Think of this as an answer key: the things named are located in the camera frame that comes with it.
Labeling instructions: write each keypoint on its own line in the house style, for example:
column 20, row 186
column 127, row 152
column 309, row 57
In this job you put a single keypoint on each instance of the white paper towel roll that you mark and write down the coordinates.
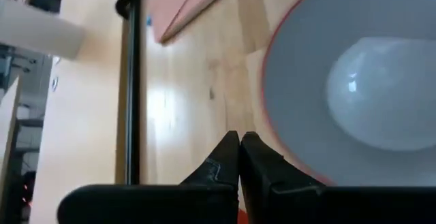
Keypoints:
column 37, row 30

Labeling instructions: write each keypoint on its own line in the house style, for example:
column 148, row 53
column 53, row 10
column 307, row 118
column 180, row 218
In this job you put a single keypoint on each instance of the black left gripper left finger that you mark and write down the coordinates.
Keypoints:
column 225, row 162

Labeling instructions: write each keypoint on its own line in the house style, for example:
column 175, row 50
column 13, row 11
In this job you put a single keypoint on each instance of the black aluminium table frame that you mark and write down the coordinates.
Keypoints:
column 133, row 98

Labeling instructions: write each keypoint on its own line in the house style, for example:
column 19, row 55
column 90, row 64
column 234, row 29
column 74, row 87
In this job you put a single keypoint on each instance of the light wooden side table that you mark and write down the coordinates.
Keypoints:
column 81, row 115

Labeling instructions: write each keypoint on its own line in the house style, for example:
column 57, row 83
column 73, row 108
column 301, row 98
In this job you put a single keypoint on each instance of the red desk lamp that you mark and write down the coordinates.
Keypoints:
column 299, row 81

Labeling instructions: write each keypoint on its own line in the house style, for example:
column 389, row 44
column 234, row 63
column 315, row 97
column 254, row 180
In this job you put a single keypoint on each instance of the pink notebook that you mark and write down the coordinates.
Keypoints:
column 180, row 6

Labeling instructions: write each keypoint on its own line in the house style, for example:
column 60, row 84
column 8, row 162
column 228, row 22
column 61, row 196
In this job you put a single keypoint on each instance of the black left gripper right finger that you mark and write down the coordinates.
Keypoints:
column 262, row 166

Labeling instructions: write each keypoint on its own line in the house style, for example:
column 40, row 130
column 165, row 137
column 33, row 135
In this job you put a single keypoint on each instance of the white lightbulb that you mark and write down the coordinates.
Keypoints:
column 385, row 94

